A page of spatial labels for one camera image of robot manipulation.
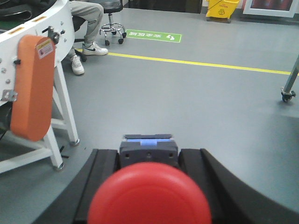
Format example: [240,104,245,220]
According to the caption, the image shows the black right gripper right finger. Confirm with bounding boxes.
[178,148,299,224]

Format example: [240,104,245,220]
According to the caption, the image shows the metal stand leg caster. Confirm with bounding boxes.
[281,57,299,102]

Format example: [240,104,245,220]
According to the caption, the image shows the red mushroom push button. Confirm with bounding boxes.
[86,133,213,224]

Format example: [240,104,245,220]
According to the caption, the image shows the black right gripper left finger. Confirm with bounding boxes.
[33,149,118,224]

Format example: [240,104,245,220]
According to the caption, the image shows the orange padded panel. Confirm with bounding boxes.
[10,35,55,141]

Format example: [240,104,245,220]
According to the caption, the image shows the seated person legs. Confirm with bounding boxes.
[69,0,109,76]

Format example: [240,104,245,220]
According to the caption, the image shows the black rolling stool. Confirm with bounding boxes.
[99,0,127,46]

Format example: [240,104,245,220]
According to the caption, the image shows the green floor sign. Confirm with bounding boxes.
[126,29,182,43]

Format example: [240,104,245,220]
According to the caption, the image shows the yellow caution mop bucket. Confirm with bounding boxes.
[206,0,240,23]

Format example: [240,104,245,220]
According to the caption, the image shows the white machine frame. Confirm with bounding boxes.
[0,0,79,173]

